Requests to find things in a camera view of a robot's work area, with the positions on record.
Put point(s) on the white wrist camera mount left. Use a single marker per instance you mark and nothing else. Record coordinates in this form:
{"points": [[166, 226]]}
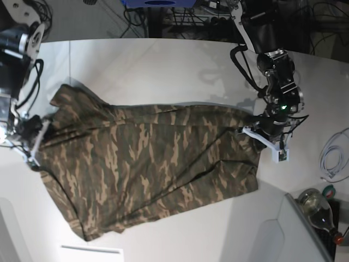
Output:
{"points": [[280, 150]]}

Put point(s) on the blue bin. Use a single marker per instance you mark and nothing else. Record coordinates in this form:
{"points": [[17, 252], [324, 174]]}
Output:
{"points": [[159, 3]]}

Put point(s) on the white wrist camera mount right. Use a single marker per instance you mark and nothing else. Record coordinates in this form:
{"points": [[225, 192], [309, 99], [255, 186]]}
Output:
{"points": [[28, 154]]}

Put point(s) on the camouflage t-shirt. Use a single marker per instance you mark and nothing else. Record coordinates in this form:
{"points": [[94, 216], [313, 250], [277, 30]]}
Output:
{"points": [[109, 168]]}

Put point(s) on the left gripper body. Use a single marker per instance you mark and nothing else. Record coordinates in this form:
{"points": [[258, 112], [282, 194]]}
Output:
{"points": [[271, 127]]}

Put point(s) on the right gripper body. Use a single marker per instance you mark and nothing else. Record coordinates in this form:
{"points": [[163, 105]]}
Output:
{"points": [[28, 129]]}

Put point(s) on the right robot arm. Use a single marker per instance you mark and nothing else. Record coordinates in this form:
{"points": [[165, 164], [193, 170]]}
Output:
{"points": [[24, 25]]}

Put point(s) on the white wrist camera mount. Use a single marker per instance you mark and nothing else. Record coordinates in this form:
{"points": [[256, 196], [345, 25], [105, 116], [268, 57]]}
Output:
{"points": [[280, 150], [28, 154]]}

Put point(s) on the clear plastic bottle red cap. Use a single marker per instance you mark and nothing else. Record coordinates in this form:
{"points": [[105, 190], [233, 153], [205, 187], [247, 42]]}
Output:
{"points": [[319, 213]]}

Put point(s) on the green tape roll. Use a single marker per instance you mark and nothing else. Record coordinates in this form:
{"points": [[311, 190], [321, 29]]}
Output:
{"points": [[329, 192]]}

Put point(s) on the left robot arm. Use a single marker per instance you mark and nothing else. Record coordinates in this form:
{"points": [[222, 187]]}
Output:
{"points": [[259, 23]]}

